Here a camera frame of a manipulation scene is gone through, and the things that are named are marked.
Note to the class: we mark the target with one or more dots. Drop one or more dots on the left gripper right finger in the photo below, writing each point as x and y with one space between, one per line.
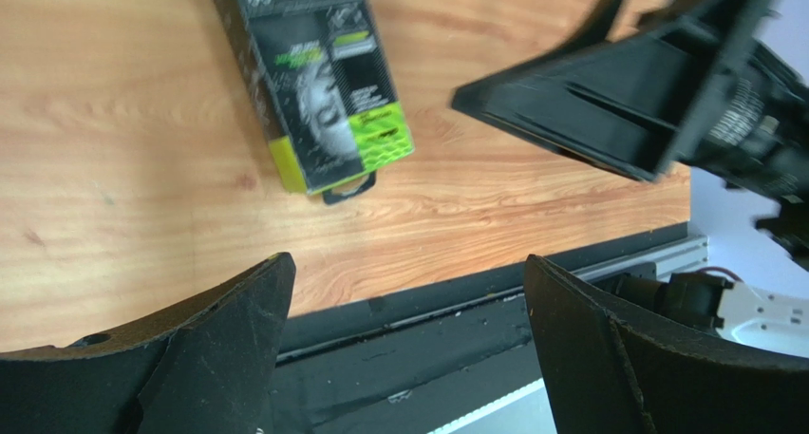
611 366

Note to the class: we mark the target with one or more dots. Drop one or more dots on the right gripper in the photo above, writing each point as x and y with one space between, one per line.
690 85

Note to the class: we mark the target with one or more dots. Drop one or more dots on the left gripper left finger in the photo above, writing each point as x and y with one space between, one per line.
202 365

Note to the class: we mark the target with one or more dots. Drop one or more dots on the green black razor pack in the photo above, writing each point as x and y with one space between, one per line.
317 76

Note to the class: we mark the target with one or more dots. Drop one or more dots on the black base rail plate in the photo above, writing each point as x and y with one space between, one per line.
454 356

